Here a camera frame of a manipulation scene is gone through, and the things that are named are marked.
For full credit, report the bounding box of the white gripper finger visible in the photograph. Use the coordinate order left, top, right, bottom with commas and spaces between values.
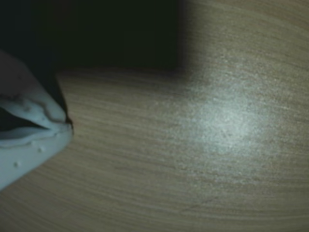
0, 49, 73, 131
0, 127, 74, 192

